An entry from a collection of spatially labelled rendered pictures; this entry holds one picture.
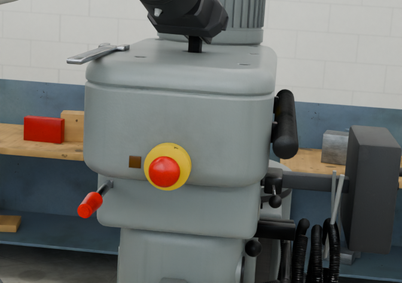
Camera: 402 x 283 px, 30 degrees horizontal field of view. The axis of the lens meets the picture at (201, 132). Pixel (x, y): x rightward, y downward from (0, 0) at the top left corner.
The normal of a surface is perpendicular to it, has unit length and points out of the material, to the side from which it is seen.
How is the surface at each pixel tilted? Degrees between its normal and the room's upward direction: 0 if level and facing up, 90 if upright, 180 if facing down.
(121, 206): 90
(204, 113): 90
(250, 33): 90
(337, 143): 90
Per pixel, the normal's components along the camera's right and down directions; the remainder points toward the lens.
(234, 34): 0.42, 0.20
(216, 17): -0.30, -0.36
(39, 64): -0.11, 0.19
